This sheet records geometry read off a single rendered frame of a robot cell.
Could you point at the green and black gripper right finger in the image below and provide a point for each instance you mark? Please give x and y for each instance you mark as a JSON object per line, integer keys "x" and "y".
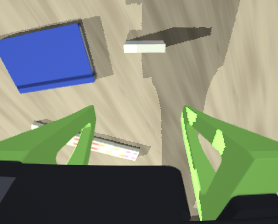
{"x": 249, "y": 162}

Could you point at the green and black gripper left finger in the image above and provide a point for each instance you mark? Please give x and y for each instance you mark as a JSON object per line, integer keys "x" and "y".
{"x": 41, "y": 145}

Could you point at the blue flat rectangular pad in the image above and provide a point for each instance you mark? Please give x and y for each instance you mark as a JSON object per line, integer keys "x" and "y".
{"x": 48, "y": 59}

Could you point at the white domino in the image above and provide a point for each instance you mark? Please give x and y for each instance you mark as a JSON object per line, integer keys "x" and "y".
{"x": 102, "y": 146}
{"x": 74, "y": 141}
{"x": 125, "y": 151}
{"x": 35, "y": 124}

